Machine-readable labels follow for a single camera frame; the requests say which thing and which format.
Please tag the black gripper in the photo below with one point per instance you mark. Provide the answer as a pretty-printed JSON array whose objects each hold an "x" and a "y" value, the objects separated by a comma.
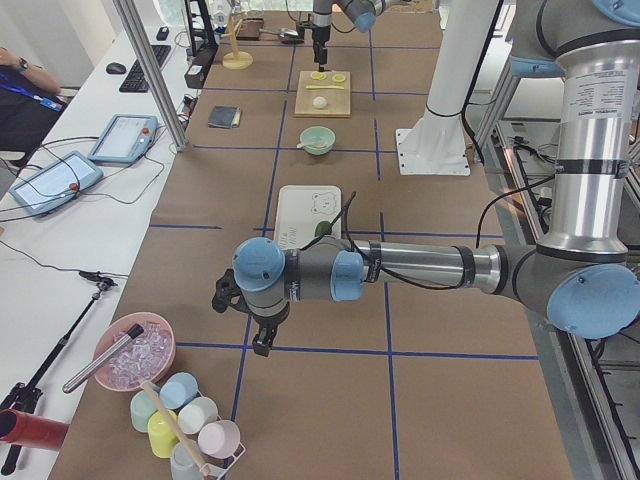
[
  {"x": 319, "y": 36},
  {"x": 266, "y": 323}
]

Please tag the white steamed bun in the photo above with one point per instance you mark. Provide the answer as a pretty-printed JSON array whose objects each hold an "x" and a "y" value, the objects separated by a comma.
[{"x": 319, "y": 102}]

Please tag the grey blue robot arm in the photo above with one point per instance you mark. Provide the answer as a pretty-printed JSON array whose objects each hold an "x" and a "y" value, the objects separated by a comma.
[
  {"x": 575, "y": 275},
  {"x": 361, "y": 13}
]

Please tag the mint green bowl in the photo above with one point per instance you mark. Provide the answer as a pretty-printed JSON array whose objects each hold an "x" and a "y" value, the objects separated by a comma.
[{"x": 318, "y": 134}]

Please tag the metal tube in ice bowl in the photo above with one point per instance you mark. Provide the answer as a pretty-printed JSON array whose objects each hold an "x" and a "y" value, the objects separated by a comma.
[{"x": 90, "y": 369}]

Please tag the pink ice bowl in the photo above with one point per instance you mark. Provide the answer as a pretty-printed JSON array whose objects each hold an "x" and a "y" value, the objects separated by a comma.
[{"x": 147, "y": 357}]

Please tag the upper lemon slice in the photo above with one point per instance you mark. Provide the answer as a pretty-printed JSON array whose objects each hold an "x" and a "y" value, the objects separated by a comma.
[{"x": 317, "y": 76}]

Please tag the yellow plastic knife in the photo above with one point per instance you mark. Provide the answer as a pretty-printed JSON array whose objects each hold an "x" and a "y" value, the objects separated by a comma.
[{"x": 324, "y": 87}]

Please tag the bamboo cutting board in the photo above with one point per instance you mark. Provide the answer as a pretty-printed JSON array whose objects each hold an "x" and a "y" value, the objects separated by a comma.
[{"x": 323, "y": 94}]

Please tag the steel scoop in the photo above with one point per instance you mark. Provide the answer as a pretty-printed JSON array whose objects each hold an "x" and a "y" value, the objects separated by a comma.
[{"x": 284, "y": 34}]

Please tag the dark framed tray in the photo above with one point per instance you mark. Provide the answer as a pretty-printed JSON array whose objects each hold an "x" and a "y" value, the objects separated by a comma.
[{"x": 250, "y": 30}]

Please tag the wooden mug tree stand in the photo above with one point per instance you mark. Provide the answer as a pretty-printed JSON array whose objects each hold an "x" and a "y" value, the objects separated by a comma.
[{"x": 236, "y": 59}]

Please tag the grey yellow folded cloth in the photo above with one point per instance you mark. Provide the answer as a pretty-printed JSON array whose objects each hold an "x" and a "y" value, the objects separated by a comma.
[{"x": 225, "y": 117}]

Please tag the white bear serving tray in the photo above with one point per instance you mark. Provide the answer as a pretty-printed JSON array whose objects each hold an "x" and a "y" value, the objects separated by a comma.
[{"x": 300, "y": 209}]

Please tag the blue cup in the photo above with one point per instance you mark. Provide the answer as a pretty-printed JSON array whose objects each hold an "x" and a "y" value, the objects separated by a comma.
[{"x": 180, "y": 389}]

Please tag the black box on table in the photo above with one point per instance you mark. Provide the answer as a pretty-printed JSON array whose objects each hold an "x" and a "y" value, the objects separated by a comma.
[{"x": 200, "y": 65}]

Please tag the white cup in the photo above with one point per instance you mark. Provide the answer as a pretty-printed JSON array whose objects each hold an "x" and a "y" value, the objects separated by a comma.
[{"x": 196, "y": 414}]

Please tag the green cup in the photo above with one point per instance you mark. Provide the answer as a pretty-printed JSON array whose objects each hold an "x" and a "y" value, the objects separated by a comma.
[{"x": 141, "y": 409}]

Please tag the pink cup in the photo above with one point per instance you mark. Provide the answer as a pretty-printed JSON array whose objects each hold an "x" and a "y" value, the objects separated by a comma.
[{"x": 219, "y": 439}]

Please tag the yellow cup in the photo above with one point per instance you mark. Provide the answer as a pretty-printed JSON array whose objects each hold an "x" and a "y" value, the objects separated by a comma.
[{"x": 162, "y": 438}]

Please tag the grey cup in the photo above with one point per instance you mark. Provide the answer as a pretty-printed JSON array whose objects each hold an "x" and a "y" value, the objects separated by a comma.
[{"x": 182, "y": 466}]

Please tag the wooden cup rack rod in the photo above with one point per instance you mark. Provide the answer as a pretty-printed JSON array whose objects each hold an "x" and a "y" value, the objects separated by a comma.
[{"x": 198, "y": 459}]

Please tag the far teach pendant tablet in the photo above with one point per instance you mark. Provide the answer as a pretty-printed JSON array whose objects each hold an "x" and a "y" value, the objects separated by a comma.
[{"x": 126, "y": 138}]

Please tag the teach pendant tablet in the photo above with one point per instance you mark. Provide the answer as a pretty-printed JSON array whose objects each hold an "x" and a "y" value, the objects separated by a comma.
[
  {"x": 126, "y": 138},
  {"x": 56, "y": 184}
]

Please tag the near teach pendant tablet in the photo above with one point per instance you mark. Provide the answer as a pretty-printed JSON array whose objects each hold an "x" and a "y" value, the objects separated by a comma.
[{"x": 56, "y": 184}]

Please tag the black computer mouse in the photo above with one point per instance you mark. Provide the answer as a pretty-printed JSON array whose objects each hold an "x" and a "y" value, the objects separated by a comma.
[{"x": 115, "y": 68}]

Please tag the black tripod stand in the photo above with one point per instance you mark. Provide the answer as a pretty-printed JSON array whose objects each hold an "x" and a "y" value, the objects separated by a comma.
[{"x": 24, "y": 397}]

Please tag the red cylinder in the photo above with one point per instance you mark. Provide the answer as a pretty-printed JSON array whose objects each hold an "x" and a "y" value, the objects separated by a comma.
[{"x": 25, "y": 429}]

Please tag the seated person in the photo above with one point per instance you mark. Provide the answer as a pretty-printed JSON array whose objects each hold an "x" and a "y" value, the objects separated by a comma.
[{"x": 30, "y": 103}]

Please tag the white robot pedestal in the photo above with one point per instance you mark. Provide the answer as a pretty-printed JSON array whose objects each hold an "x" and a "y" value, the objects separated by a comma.
[{"x": 435, "y": 145}]

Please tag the aluminium frame post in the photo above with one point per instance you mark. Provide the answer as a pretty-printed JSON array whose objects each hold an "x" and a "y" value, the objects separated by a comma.
[{"x": 135, "y": 30}]

